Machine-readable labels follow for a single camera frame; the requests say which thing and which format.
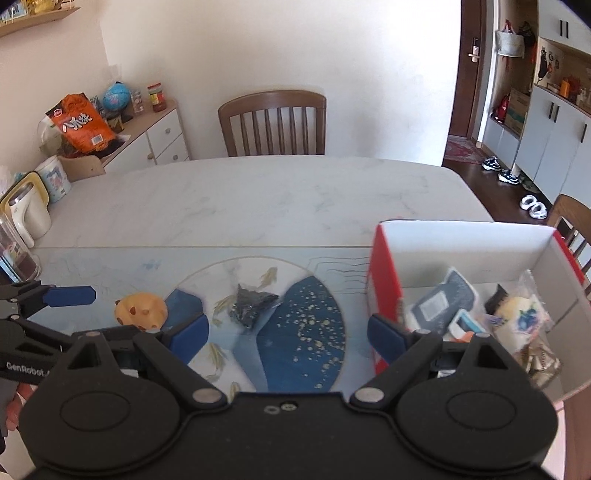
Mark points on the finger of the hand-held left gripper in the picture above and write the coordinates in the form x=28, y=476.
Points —
x=69, y=296
x=32, y=334

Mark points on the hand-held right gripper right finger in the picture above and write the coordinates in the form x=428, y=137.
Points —
x=388, y=336

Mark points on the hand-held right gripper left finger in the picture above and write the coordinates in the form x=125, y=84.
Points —
x=189, y=336

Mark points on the yellow plush toy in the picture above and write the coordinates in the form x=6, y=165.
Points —
x=141, y=311

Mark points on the dark patterned snack packet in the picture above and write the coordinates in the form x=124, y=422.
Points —
x=249, y=307

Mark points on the white packet blue lettering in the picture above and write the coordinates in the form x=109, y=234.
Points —
x=466, y=328

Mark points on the red cardboard box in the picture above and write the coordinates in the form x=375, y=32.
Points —
x=461, y=249

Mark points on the clear bread packet blue print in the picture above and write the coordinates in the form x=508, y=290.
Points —
x=517, y=321

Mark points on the white marble desktop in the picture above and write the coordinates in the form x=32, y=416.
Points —
x=277, y=194

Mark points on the person's left hand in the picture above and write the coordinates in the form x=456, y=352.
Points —
x=18, y=406

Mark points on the clear glass jar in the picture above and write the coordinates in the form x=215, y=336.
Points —
x=18, y=258

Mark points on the printed blue table mat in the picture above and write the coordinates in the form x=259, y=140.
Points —
x=138, y=272

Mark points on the white electric kettle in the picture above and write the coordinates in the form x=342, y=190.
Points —
x=30, y=212

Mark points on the printed white cup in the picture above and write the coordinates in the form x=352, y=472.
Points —
x=55, y=180

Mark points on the yellow rimmed tray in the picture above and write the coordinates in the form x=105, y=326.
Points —
x=27, y=175

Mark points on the light wooden box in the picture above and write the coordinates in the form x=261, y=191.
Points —
x=83, y=168

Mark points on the orange snack bag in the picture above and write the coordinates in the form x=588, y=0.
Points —
x=81, y=124

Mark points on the white sideboard with drawers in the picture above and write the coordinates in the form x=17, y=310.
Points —
x=161, y=134

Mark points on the patterned red rug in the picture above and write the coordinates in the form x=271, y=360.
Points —
x=461, y=151

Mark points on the dark sneaker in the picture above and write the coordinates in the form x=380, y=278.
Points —
x=509, y=177
x=491, y=164

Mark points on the blue globe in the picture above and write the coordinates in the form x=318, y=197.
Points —
x=115, y=97

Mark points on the red jar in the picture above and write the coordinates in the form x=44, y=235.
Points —
x=157, y=98

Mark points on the brown wooden slatted chair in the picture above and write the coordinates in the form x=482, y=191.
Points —
x=272, y=99
x=575, y=207

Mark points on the dark brown door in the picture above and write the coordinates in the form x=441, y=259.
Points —
x=466, y=92

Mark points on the silver door lock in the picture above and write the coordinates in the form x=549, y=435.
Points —
x=474, y=50

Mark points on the pale blue tote bag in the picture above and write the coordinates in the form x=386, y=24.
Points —
x=510, y=41

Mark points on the white wooden wall cabinet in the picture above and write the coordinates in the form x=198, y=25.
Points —
x=554, y=138

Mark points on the wooden wall shelf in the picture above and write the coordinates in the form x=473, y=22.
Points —
x=41, y=21

